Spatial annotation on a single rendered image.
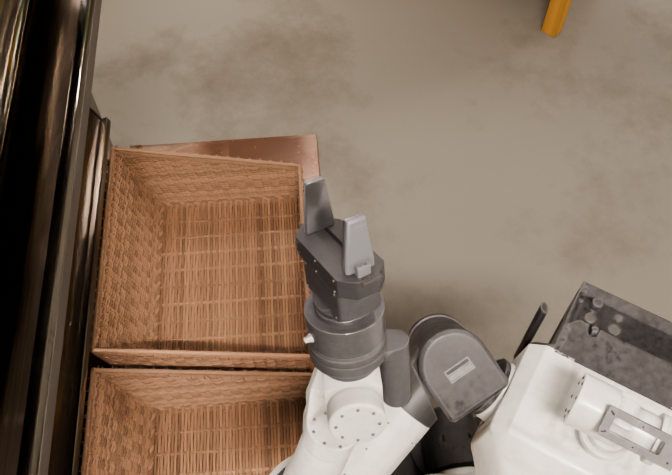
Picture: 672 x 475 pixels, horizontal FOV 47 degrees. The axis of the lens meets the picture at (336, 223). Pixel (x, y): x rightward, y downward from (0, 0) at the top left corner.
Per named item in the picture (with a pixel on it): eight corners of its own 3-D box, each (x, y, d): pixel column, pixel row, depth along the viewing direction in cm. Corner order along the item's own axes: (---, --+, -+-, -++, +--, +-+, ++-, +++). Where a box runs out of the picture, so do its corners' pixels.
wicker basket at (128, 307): (116, 398, 186) (85, 354, 162) (132, 203, 215) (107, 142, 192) (317, 384, 188) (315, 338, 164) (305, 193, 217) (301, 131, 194)
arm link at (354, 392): (304, 311, 89) (314, 379, 96) (311, 378, 80) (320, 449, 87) (401, 299, 89) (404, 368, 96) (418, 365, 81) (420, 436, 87)
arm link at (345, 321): (346, 205, 85) (353, 288, 92) (268, 235, 82) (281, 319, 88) (409, 263, 76) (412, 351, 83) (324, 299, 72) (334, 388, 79)
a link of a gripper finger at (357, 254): (367, 210, 73) (370, 261, 77) (337, 221, 72) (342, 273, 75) (376, 217, 72) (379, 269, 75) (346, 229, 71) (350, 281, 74)
